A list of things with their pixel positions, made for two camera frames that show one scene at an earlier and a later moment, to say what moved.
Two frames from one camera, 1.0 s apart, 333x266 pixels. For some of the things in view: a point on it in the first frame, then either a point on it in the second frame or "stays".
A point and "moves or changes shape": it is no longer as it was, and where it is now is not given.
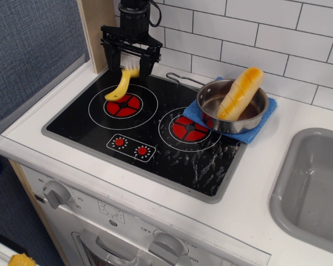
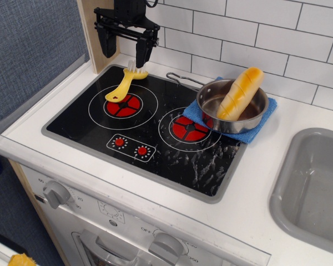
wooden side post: [93, 14] stays
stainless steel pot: [210, 95] stays
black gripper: [132, 36] → [127, 19]
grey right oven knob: [167, 247] stays
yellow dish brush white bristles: [130, 64] moves or changes shape
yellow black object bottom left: [21, 259] stays
